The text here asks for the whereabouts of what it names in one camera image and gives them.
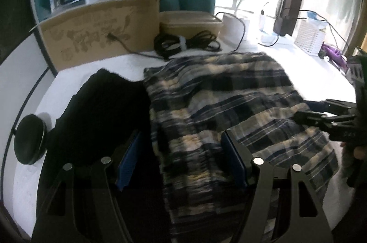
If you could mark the purple plush toy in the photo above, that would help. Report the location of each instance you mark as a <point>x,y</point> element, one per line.
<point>334,55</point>

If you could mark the black round disc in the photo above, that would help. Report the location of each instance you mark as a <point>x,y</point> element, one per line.
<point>30,139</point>

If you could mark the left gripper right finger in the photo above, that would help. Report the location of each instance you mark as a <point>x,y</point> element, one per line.
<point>299,215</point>

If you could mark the white perforated storage basket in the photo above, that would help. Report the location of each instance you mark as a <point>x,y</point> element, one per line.
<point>310,36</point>

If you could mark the black folded garment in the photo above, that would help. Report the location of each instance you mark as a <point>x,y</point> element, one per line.
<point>106,114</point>

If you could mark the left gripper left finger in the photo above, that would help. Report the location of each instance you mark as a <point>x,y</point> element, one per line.
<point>78,197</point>

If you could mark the plaid navy cream pants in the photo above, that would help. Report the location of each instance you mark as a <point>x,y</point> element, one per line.
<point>194,100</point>

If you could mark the brown cardboard box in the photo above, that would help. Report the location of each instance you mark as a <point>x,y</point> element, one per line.
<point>98,31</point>

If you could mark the beige plastic lidded container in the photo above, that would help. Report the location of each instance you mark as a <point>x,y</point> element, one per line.
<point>188,23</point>

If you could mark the person right hand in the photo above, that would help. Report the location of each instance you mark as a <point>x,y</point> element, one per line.
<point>355,151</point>

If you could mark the black power adapter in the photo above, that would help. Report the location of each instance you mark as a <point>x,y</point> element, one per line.
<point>284,23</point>

